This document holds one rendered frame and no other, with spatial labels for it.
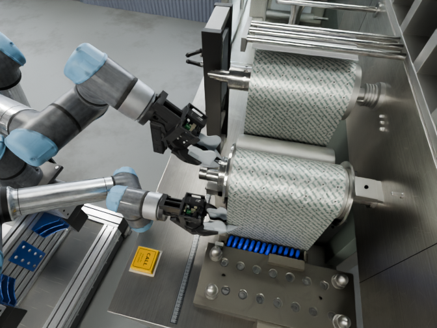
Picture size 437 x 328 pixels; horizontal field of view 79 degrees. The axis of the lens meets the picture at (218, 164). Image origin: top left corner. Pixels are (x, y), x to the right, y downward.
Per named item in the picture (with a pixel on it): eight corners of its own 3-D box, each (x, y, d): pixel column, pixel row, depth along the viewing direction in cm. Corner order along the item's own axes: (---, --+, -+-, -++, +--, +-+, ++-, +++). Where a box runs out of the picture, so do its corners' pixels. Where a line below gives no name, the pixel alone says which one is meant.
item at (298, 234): (225, 233, 79) (227, 204, 64) (306, 250, 76) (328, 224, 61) (225, 234, 78) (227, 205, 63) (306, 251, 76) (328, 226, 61)
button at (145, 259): (140, 248, 88) (138, 245, 86) (160, 252, 87) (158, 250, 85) (131, 269, 84) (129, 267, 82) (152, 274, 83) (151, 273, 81)
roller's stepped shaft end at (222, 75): (209, 75, 74) (209, 65, 72) (231, 78, 74) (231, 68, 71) (207, 82, 72) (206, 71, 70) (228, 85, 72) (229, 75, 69)
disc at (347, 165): (328, 181, 70) (350, 148, 58) (330, 181, 70) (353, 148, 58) (328, 235, 62) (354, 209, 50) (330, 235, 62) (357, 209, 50)
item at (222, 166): (218, 188, 67) (224, 159, 68) (226, 189, 66) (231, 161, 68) (215, 184, 59) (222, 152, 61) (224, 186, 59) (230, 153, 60)
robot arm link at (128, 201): (121, 192, 81) (112, 177, 74) (155, 200, 80) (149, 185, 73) (110, 216, 77) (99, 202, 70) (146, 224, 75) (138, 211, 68)
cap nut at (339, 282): (330, 273, 71) (337, 269, 67) (344, 276, 70) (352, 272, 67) (331, 287, 69) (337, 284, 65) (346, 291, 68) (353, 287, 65)
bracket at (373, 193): (350, 179, 59) (354, 174, 58) (378, 184, 59) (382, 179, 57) (352, 199, 57) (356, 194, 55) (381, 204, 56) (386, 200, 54)
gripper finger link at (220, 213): (239, 217, 68) (204, 210, 69) (238, 226, 73) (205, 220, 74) (241, 206, 70) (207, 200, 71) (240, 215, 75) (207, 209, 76)
